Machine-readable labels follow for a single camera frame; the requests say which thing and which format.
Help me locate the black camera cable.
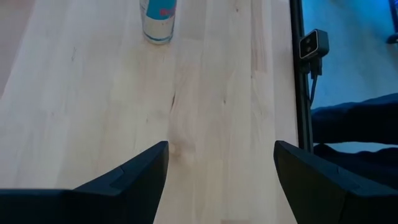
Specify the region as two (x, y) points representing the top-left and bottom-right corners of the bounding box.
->
(308, 57), (323, 109)

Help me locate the small black depth camera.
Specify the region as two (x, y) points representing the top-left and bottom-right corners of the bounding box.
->
(298, 28), (330, 60)

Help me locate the black aluminium frame rail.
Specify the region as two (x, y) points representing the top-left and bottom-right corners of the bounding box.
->
(289, 0), (315, 154)

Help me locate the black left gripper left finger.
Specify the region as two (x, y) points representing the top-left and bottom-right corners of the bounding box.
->
(0, 140), (170, 224)

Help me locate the blue silver energy drink can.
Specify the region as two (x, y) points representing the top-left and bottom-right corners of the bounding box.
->
(139, 0), (178, 45)

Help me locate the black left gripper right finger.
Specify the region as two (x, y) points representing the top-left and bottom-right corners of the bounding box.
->
(273, 139), (398, 224)

